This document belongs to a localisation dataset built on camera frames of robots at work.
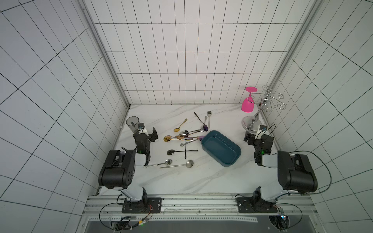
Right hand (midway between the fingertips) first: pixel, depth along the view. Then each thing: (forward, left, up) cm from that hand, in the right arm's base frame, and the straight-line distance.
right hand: (249, 130), depth 94 cm
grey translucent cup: (-5, +75, +10) cm, 76 cm away
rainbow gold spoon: (-4, +32, -5) cm, 33 cm away
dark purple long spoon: (+6, +28, -8) cm, 30 cm away
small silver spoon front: (-23, +52, -5) cm, 57 cm away
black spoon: (-15, +51, -7) cm, 54 cm away
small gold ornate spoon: (+3, +49, -6) cm, 49 cm away
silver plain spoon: (-1, +43, -6) cm, 43 cm away
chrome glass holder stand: (+11, -7, -7) cm, 14 cm away
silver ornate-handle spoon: (+19, +25, -7) cm, 33 cm away
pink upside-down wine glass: (+15, 0, +9) cm, 18 cm away
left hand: (-4, +68, +1) cm, 68 cm away
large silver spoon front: (-23, +38, -6) cm, 45 cm away
